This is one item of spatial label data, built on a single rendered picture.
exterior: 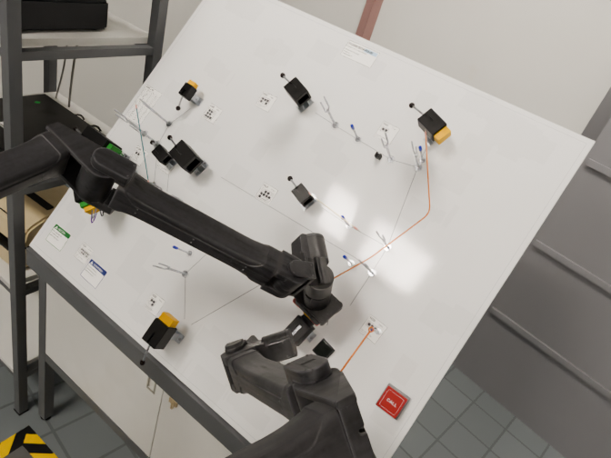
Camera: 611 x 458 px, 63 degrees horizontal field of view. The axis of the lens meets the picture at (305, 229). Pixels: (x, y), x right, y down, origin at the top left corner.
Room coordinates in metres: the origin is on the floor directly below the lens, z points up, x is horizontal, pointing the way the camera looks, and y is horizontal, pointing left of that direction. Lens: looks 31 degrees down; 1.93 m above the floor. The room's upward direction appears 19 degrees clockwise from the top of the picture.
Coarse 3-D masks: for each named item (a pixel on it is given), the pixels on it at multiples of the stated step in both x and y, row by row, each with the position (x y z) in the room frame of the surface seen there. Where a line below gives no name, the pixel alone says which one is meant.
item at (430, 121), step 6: (414, 108) 1.22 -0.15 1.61; (426, 114) 1.18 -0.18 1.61; (432, 114) 1.17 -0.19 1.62; (420, 120) 1.17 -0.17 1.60; (426, 120) 1.16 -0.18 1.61; (432, 120) 1.17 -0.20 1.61; (438, 120) 1.16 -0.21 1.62; (420, 126) 1.18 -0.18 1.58; (426, 126) 1.15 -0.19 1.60; (432, 126) 1.15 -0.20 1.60; (438, 126) 1.15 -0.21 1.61; (444, 126) 1.15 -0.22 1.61; (426, 132) 1.16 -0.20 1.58; (432, 132) 1.14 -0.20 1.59; (426, 138) 1.22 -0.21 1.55; (432, 138) 1.15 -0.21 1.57
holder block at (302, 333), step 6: (300, 318) 0.86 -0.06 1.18; (288, 324) 0.85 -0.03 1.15; (294, 324) 0.85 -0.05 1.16; (306, 324) 0.85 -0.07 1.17; (294, 330) 0.85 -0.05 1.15; (300, 330) 0.84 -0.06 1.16; (306, 330) 0.84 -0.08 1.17; (312, 330) 0.87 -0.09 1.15; (294, 336) 0.84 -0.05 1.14; (300, 336) 0.84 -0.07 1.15; (306, 336) 0.86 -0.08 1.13; (300, 342) 0.84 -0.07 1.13
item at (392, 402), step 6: (390, 390) 0.79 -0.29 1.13; (384, 396) 0.78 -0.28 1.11; (390, 396) 0.78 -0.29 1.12; (396, 396) 0.78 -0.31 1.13; (402, 396) 0.78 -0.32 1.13; (378, 402) 0.77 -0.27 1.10; (384, 402) 0.77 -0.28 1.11; (390, 402) 0.77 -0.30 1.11; (396, 402) 0.77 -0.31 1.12; (402, 402) 0.77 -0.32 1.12; (384, 408) 0.76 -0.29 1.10; (390, 408) 0.76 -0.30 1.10; (396, 408) 0.76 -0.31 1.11; (402, 408) 0.77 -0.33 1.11; (390, 414) 0.76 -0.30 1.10; (396, 414) 0.76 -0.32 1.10
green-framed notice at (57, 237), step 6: (54, 228) 1.15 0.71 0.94; (60, 228) 1.15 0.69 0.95; (48, 234) 1.14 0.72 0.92; (54, 234) 1.14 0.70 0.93; (60, 234) 1.14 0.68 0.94; (66, 234) 1.14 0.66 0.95; (48, 240) 1.13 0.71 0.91; (54, 240) 1.13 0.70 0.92; (60, 240) 1.13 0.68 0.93; (66, 240) 1.12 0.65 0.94; (54, 246) 1.11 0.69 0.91; (60, 246) 1.11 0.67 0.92
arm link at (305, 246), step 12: (300, 240) 0.85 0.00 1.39; (312, 240) 0.86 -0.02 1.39; (324, 240) 0.88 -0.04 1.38; (300, 252) 0.82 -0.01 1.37; (312, 252) 0.83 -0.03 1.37; (324, 252) 0.85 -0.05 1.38; (288, 264) 0.76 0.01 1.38; (300, 264) 0.77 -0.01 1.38; (312, 264) 0.79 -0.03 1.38; (300, 276) 0.75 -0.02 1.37; (312, 276) 0.76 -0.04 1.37; (300, 288) 0.77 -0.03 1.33
